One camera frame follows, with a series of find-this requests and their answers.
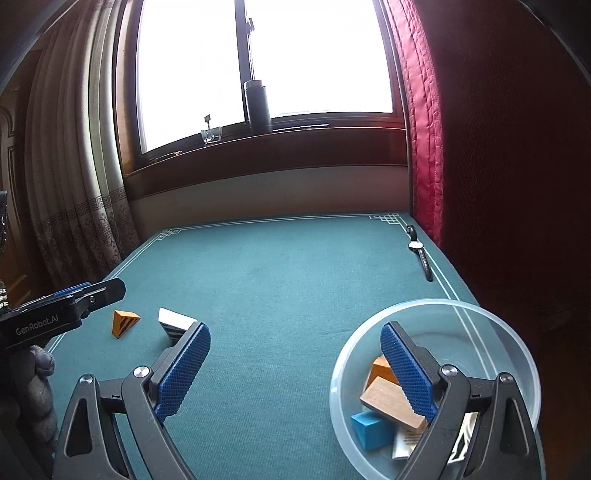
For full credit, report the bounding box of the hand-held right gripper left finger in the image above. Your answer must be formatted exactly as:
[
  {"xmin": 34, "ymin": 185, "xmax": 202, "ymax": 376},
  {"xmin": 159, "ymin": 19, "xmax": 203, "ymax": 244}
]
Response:
[{"xmin": 54, "ymin": 322, "xmax": 212, "ymax": 480}]

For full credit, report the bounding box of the person's left forearm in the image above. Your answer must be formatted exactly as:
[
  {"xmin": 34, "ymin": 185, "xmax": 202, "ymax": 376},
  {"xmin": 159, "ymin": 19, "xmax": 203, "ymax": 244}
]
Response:
[{"xmin": 0, "ymin": 392, "xmax": 60, "ymax": 480}]

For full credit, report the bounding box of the white striped wedge block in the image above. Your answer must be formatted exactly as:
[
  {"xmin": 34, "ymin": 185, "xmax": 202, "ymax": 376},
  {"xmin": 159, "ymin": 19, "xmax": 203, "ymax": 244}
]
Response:
[
  {"xmin": 450, "ymin": 411, "xmax": 478, "ymax": 462},
  {"xmin": 158, "ymin": 308, "xmax": 199, "ymax": 347}
]

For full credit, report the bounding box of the red quilted curtain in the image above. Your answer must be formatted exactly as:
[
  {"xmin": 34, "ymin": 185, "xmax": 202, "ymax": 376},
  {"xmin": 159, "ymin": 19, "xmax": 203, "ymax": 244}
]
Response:
[{"xmin": 383, "ymin": 0, "xmax": 591, "ymax": 347}]

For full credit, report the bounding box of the white charger plug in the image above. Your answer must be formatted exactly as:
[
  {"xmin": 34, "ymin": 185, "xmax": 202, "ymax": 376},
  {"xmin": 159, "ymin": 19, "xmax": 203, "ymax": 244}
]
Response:
[{"xmin": 392, "ymin": 425, "xmax": 428, "ymax": 461}]

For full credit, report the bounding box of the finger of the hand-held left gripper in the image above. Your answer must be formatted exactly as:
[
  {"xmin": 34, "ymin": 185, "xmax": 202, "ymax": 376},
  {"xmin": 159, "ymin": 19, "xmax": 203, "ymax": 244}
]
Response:
[
  {"xmin": 74, "ymin": 278, "xmax": 127, "ymax": 320},
  {"xmin": 53, "ymin": 282, "xmax": 93, "ymax": 300}
]

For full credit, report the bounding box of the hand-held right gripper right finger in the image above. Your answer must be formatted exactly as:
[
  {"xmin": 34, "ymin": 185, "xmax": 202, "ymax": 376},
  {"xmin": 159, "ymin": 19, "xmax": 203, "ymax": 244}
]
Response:
[{"xmin": 379, "ymin": 322, "xmax": 546, "ymax": 480}]

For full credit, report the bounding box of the orange striped wedge block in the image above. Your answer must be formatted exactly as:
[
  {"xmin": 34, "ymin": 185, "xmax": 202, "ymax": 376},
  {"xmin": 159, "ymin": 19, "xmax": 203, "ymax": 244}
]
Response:
[
  {"xmin": 112, "ymin": 310, "xmax": 141, "ymax": 340},
  {"xmin": 365, "ymin": 356, "xmax": 400, "ymax": 393}
]

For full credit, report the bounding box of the natural wooden block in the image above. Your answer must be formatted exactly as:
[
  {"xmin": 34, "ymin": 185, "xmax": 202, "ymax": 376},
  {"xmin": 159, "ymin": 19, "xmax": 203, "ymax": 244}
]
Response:
[{"xmin": 360, "ymin": 376, "xmax": 428, "ymax": 432}]

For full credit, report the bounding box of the blue block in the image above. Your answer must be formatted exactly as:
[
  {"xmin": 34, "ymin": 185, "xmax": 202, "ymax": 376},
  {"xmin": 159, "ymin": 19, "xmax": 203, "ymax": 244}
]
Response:
[{"xmin": 351, "ymin": 411, "xmax": 398, "ymax": 450}]

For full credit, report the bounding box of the dark bottle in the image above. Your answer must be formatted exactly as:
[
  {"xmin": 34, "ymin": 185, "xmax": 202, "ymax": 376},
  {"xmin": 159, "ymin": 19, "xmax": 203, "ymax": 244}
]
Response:
[{"xmin": 243, "ymin": 79, "xmax": 273, "ymax": 134}]

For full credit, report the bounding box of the clear plastic bowl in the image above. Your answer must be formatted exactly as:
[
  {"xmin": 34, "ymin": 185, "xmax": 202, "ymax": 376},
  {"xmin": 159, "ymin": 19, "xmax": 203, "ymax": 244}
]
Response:
[{"xmin": 330, "ymin": 298, "xmax": 542, "ymax": 480}]

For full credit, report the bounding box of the person's left hand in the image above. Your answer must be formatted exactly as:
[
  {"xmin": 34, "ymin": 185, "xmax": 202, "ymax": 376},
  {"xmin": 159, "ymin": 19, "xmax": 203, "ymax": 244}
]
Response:
[{"xmin": 16, "ymin": 344, "xmax": 57, "ymax": 407}]

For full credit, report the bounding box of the wooden window frame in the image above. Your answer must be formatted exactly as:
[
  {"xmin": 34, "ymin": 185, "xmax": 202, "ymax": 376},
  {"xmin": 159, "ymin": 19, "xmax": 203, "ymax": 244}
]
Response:
[{"xmin": 113, "ymin": 0, "xmax": 411, "ymax": 199}]

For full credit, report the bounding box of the black strap wristwatch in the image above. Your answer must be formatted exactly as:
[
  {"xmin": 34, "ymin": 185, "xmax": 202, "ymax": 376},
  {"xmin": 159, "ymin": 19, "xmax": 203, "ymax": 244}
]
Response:
[{"xmin": 406, "ymin": 224, "xmax": 434, "ymax": 282}]

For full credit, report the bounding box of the clear drinking glass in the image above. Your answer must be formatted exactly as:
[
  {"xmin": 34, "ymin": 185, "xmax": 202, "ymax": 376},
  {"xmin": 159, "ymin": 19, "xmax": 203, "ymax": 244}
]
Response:
[{"xmin": 201, "ymin": 115, "xmax": 223, "ymax": 146}]

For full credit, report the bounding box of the beige patterned curtain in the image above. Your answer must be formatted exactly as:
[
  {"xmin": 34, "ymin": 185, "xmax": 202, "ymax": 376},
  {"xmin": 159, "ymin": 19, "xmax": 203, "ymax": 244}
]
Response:
[{"xmin": 23, "ymin": 0, "xmax": 141, "ymax": 291}]

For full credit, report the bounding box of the green table mat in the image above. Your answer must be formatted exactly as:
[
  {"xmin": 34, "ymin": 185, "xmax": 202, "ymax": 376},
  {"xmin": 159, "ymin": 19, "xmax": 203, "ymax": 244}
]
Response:
[{"xmin": 46, "ymin": 211, "xmax": 483, "ymax": 480}]

